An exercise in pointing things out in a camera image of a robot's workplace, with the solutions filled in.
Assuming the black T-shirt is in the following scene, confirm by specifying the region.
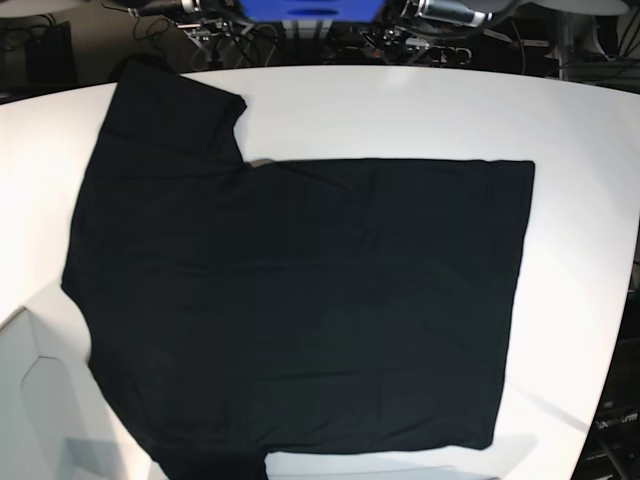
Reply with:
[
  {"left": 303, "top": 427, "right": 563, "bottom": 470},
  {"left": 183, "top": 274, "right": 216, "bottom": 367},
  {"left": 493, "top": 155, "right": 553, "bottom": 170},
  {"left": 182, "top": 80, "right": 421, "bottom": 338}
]
[{"left": 61, "top": 63, "right": 535, "bottom": 479}]

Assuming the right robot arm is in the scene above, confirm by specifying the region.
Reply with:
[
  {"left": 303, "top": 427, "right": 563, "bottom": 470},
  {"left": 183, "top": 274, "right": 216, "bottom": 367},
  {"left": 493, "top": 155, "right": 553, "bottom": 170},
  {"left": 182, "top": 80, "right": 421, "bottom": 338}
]
[{"left": 108, "top": 0, "right": 231, "bottom": 18}]

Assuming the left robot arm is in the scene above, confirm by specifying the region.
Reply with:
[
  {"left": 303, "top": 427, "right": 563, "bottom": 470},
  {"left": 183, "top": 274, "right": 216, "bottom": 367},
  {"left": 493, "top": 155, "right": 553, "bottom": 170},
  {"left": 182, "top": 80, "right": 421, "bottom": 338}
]
[{"left": 399, "top": 0, "right": 493, "bottom": 27}]

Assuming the black power strip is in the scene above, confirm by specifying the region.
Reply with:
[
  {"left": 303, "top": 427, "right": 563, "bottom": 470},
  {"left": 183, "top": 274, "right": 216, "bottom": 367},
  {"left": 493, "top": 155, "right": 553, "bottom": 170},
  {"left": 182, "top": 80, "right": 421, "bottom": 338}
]
[{"left": 335, "top": 45, "right": 472, "bottom": 68}]

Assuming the blue box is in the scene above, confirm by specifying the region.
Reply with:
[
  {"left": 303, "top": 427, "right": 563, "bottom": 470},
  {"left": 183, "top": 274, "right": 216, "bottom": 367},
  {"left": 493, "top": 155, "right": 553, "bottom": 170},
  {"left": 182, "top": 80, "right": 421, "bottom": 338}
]
[{"left": 239, "top": 0, "right": 384, "bottom": 22}]

